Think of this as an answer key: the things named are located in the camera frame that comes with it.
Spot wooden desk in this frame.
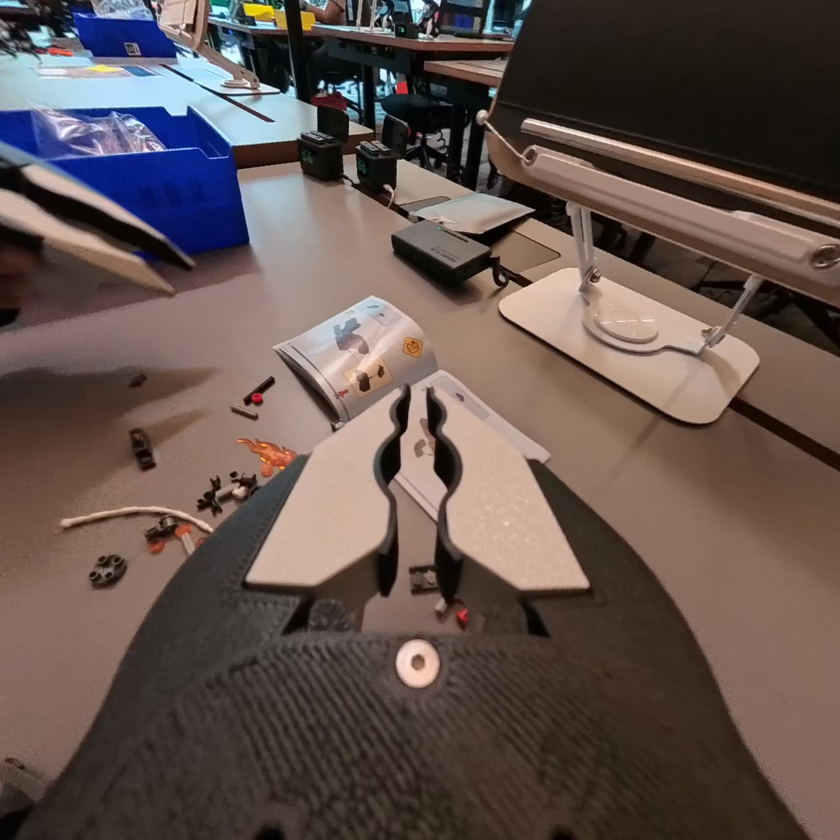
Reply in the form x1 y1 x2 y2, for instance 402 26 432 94
207 16 516 116

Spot lego instruction booklet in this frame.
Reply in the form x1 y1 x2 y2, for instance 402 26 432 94
272 295 551 522

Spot black power bank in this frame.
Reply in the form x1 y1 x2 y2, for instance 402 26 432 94
392 221 493 284

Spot blue plastic bin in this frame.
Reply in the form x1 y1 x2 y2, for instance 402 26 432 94
72 12 178 59
0 105 250 273

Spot silver foil pouch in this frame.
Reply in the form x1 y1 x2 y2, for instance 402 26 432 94
408 192 536 234

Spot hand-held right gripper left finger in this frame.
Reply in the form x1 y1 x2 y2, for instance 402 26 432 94
244 384 412 599

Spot thin cord with white bead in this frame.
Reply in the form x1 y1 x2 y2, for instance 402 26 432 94
478 110 534 161

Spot black monitor screen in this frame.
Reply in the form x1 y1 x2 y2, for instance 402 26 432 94
489 0 840 204

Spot white string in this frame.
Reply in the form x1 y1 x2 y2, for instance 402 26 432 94
60 504 214 534

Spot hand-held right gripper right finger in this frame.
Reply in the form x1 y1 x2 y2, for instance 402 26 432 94
425 386 590 603

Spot black office chair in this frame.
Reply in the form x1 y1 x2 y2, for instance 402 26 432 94
381 92 460 175

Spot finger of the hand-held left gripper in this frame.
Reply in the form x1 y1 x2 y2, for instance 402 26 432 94
0 141 196 269
0 190 175 294

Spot clear plastic bags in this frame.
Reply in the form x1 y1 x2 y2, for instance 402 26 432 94
29 108 168 158

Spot black battery charger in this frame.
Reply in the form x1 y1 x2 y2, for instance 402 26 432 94
297 131 344 182
355 140 399 193

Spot scattered lego pieces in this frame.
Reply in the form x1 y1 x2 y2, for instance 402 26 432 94
88 374 470 631

